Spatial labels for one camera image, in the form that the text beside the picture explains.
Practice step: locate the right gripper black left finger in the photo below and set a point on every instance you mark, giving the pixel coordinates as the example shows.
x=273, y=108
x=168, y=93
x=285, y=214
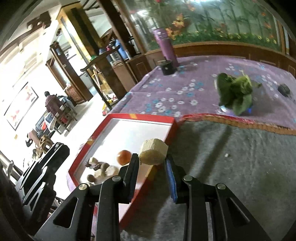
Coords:
x=72, y=220

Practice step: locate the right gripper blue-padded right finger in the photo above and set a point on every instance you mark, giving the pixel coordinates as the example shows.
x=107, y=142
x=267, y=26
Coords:
x=213, y=212

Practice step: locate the red cardboard box tray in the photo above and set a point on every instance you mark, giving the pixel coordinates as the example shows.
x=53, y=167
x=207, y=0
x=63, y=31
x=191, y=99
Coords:
x=117, y=138

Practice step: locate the seated person in background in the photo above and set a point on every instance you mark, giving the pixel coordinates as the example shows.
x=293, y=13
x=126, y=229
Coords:
x=53, y=104

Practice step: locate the green leafy vegetable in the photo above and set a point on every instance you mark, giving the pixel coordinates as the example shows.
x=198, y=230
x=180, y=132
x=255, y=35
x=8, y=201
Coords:
x=235, y=93

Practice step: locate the purple floral tablecloth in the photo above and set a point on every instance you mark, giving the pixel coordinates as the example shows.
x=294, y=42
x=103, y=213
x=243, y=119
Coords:
x=191, y=92

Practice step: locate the black car key fob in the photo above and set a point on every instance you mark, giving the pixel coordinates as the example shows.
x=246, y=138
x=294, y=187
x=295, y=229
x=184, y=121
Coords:
x=284, y=90

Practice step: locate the small black cup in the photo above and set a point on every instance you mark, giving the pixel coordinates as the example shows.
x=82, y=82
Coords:
x=167, y=67

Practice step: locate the blue thermos jug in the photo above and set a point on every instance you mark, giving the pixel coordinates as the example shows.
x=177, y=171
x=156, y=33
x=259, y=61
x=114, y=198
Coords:
x=120, y=53

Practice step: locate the purple thermos bottle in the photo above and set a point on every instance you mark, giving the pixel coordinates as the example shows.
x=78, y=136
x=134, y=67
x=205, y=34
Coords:
x=166, y=47

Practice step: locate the flower painted glass panel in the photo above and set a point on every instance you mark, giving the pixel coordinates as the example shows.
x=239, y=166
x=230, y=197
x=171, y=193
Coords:
x=203, y=21

